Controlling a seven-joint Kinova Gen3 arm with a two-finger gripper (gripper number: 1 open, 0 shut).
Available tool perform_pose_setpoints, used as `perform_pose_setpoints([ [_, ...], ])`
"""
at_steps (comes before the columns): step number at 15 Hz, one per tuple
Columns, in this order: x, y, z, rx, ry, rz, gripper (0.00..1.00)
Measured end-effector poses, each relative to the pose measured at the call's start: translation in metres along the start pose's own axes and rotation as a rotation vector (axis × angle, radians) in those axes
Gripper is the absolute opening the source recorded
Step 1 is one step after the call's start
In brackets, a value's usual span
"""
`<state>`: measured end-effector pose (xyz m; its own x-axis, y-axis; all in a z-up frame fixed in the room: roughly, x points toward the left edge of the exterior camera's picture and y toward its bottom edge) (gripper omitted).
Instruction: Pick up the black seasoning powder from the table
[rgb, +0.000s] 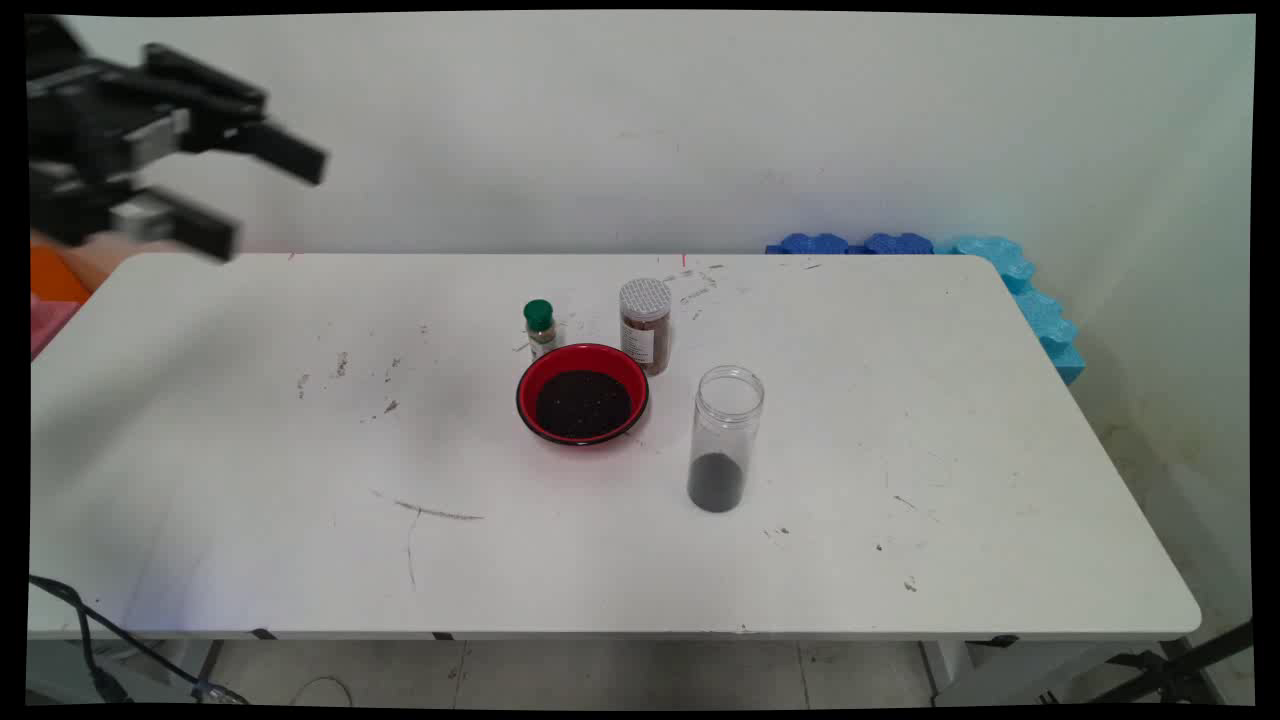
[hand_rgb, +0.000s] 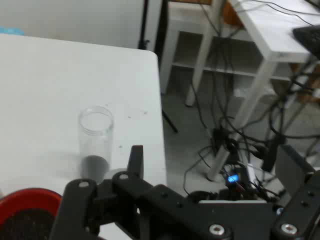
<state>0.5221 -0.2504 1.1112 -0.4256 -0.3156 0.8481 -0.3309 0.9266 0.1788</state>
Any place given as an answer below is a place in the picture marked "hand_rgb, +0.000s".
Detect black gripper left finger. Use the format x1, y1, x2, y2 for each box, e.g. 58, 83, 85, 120
48, 144, 232, 240

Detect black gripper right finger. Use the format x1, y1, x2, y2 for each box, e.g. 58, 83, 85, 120
271, 144, 320, 240

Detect clear plastic jar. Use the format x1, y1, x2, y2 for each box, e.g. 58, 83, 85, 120
78, 105, 115, 185

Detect red bowl with black seeds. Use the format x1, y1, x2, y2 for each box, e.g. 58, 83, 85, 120
0, 187, 63, 240

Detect black device with blue light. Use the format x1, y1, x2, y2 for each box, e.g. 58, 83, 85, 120
224, 170, 243, 188

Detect black keyboard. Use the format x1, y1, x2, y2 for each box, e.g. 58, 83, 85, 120
291, 24, 320, 60

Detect light blue foam mat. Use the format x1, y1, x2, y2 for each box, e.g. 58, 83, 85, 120
0, 25, 25, 36

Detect black tripod stand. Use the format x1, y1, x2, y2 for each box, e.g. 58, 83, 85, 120
137, 0, 179, 134

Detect brown wooden panel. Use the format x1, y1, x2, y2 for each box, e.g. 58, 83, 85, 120
220, 0, 247, 30

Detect white shelf unit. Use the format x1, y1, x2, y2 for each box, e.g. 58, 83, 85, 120
159, 0, 296, 101

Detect black hanging cable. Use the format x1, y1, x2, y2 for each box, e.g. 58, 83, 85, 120
199, 0, 242, 143

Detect thin black desk cable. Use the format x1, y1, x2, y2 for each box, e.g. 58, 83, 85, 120
234, 0, 320, 27

